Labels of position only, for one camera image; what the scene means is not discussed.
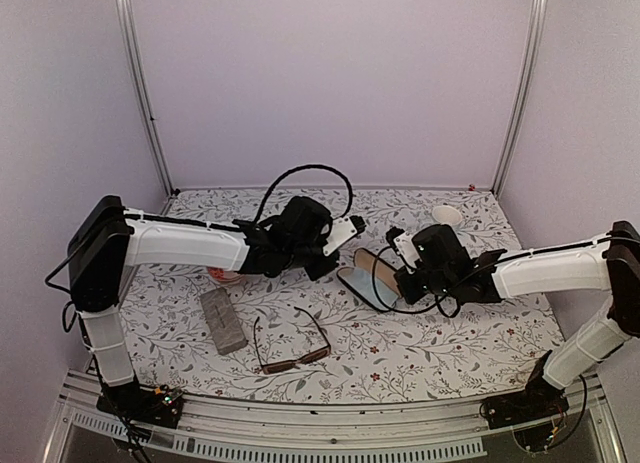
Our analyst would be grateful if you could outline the blue cleaning cloth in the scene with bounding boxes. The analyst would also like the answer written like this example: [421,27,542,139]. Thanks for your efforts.
[339,268,399,312]

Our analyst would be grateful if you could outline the black glasses case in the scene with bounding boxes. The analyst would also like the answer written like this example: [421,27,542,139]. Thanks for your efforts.
[336,248,401,313]

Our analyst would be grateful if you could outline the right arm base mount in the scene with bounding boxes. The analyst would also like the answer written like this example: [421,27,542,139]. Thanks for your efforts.
[479,375,569,453]

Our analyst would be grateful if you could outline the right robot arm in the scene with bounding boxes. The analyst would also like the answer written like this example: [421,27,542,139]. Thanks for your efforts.
[386,221,639,419]

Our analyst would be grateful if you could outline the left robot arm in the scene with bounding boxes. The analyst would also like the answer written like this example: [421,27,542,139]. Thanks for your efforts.
[45,196,351,417]

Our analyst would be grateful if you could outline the red patterned bowl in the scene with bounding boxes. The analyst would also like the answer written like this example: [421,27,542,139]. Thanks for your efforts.
[207,267,244,285]

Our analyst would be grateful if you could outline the brown sunglasses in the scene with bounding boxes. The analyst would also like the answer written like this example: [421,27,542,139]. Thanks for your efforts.
[252,306,332,375]

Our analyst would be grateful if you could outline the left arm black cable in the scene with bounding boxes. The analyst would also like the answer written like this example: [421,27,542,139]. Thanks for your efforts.
[254,163,355,224]

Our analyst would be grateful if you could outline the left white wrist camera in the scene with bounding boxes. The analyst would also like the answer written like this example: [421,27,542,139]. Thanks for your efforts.
[322,215,366,257]

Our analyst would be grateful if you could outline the aluminium frame post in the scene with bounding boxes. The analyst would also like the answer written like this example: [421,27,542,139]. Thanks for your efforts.
[491,0,548,199]
[115,0,175,197]

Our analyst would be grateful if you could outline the grey glasses case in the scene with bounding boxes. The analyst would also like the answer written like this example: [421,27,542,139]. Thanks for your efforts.
[199,288,248,356]

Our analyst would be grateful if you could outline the light blue mug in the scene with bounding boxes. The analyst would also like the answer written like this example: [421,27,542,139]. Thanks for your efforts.
[431,205,463,228]

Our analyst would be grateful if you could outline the front aluminium rail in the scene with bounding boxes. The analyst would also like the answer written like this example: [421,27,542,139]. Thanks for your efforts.
[43,371,631,462]

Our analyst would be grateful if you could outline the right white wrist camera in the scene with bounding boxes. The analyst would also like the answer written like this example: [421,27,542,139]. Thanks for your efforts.
[385,227,420,274]

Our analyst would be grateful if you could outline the floral tablecloth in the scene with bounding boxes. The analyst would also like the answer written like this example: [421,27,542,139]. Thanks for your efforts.
[94,186,571,405]

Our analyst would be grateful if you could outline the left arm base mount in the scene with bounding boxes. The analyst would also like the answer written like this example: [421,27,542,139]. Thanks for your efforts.
[96,381,184,429]

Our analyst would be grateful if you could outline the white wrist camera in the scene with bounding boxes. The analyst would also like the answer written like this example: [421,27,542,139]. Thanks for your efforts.
[385,227,420,274]
[322,215,366,257]

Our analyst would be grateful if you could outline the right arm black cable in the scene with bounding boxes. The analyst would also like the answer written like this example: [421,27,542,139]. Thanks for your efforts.
[369,242,501,318]

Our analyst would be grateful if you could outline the right aluminium frame post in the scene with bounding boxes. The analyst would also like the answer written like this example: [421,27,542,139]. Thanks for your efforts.
[491,0,548,199]

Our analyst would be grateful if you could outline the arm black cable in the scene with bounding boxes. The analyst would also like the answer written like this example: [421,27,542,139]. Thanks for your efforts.
[369,242,501,318]
[254,163,355,224]

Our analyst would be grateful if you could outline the left aluminium frame post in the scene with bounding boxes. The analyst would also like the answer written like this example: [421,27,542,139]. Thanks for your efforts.
[115,0,175,197]

